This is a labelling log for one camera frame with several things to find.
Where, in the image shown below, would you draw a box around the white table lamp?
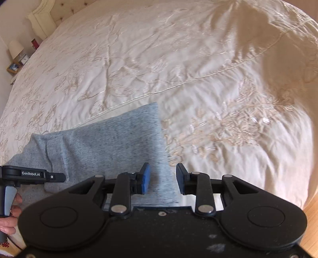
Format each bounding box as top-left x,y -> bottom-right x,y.
8,40 -> 25,61

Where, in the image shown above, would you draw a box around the grey speckled pants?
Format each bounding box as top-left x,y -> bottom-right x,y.
11,102 -> 182,207

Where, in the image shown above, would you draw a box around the person's left hand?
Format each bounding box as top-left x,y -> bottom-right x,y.
0,193 -> 23,235

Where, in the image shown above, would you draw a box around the cream embroidered bedspread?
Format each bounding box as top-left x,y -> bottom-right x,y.
0,0 -> 318,210

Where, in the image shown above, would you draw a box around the wooden picture frame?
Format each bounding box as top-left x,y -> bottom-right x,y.
6,62 -> 22,74

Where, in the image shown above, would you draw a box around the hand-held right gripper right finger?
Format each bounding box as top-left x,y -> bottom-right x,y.
175,163 -> 259,216

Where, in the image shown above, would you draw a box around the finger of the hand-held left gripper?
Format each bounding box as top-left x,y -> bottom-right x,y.
46,173 -> 66,183

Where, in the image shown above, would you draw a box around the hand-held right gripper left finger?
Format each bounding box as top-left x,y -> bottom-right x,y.
67,162 -> 151,216

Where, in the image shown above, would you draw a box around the cream bedside table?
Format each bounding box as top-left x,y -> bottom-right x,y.
10,56 -> 32,85

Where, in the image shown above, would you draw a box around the cream tufted headboard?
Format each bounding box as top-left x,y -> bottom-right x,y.
26,0 -> 65,40

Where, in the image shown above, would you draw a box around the white bed sheet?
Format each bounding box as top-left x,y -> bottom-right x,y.
103,192 -> 225,212

